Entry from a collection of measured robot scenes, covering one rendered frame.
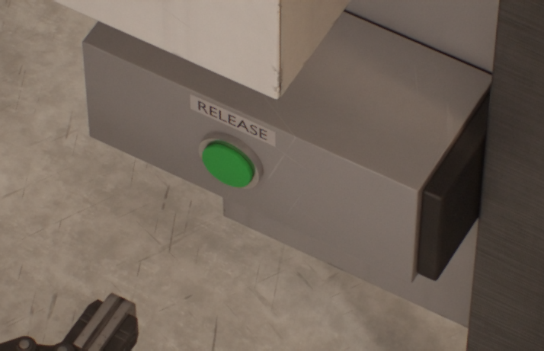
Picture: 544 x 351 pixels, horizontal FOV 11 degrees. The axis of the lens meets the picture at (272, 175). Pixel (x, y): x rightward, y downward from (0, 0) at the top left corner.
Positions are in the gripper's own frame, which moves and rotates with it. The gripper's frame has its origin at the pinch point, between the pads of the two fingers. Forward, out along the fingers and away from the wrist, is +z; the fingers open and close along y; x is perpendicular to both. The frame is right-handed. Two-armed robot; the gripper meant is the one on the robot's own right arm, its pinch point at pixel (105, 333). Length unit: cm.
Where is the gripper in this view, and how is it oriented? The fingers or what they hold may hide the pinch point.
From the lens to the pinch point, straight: 146.1
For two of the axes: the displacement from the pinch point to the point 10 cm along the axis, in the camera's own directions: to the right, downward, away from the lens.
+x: 0.0, 6.0, 8.0
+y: -8.7, -3.9, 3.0
